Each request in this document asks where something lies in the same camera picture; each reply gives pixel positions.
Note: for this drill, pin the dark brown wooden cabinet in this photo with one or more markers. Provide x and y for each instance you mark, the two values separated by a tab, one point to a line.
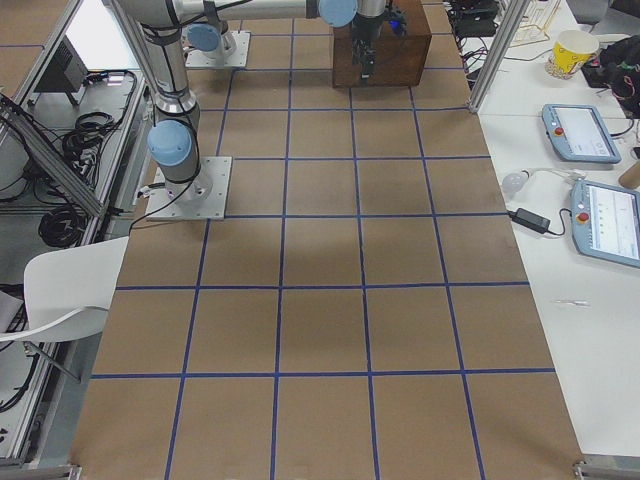
403	37

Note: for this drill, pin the yellow popcorn paper cup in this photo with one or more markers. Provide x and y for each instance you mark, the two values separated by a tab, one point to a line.
572	49

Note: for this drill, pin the white light bulb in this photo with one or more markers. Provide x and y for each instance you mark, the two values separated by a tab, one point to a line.
514	182

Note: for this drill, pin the upper blue teach pendant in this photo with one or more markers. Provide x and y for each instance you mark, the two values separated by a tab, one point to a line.
577	133

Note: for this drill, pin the blue teach pendant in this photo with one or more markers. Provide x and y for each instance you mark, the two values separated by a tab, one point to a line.
605	222
577	133

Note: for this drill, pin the black power adapter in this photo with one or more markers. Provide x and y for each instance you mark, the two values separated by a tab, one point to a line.
530	220

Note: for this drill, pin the black electronics box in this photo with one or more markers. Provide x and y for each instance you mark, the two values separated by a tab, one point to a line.
65	73

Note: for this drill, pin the cardboard tube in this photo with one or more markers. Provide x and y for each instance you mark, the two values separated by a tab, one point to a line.
630	179

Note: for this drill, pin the lower blue teach pendant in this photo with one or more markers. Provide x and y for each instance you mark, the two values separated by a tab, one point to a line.
605	222

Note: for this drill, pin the white plastic chair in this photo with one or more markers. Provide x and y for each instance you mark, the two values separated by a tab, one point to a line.
68	294

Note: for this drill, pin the aluminium frame post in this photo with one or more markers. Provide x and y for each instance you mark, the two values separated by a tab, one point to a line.
500	44

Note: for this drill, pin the gold wire rack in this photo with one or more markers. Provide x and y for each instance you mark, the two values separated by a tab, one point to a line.
535	23

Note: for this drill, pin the black bag with wires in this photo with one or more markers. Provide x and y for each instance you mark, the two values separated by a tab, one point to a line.
616	68

